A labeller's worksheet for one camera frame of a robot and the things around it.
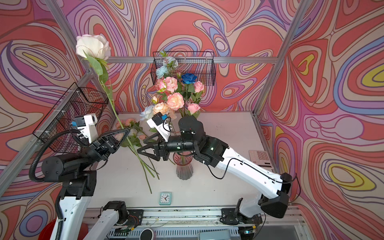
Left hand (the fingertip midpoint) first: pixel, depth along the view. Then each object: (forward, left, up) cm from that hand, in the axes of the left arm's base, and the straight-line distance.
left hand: (130, 137), depth 47 cm
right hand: (-1, -3, -7) cm, 8 cm away
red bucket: (-21, +39, -35) cm, 57 cm away
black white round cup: (-22, +1, -43) cm, 48 cm away
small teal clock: (-7, -5, -46) cm, 47 cm away
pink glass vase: (+7, -15, -29) cm, 33 cm away
